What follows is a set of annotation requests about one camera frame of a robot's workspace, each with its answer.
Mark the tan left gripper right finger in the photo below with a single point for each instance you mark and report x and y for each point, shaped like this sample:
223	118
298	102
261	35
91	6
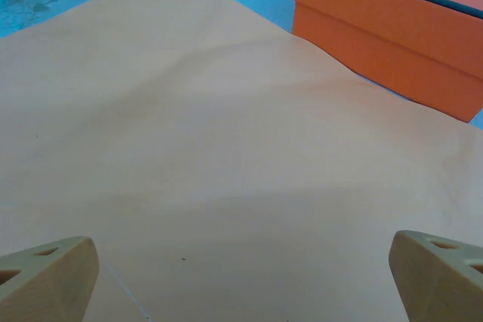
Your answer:
437	284

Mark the orange cardboard gift box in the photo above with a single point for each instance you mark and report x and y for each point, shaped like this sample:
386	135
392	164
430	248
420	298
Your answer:
377	35

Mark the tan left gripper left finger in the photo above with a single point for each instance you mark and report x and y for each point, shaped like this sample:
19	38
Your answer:
49	284

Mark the orange cloth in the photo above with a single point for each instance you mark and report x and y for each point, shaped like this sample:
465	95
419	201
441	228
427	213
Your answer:
226	129

